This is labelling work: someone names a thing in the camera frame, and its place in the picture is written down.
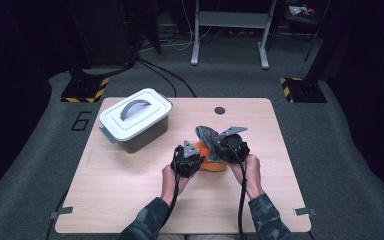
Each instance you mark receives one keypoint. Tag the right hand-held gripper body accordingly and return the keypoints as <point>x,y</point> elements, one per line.
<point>233,148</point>

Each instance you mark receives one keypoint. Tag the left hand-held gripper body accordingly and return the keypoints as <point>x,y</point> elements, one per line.
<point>185,163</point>

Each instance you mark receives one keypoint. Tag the orange plush toy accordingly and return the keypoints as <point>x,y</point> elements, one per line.
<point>213,166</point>

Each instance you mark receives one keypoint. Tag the grey fluffy cloth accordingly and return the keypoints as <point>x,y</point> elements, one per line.
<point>208,138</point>

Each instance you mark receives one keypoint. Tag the clear grey storage box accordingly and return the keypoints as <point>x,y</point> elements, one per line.
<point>146,138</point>

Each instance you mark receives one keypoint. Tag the clear bin with white lid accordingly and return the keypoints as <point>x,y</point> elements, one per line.
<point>155,111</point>

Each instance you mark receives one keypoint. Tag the person's left hand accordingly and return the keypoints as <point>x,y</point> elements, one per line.
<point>170,185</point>

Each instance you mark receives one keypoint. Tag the person's right hand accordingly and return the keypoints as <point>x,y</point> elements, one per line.
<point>253,176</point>

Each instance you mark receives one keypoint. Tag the dark round table grommet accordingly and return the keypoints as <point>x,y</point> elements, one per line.
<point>219,110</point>

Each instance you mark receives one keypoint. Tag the grey tape piece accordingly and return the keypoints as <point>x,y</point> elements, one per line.
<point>61,211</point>
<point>306,211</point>

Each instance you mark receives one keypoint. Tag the black metal side table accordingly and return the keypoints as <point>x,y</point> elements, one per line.
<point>300,20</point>

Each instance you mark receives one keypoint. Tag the small white orange object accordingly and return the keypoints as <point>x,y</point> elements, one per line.
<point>296,10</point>

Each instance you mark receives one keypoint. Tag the black equipment cabinet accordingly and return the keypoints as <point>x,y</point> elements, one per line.
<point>103,33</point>

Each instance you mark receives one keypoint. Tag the black yellow striped base plate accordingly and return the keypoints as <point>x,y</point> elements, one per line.
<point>305,90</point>
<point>83,90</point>

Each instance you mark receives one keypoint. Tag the white metal desk frame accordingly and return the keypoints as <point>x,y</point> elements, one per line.
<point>233,20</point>

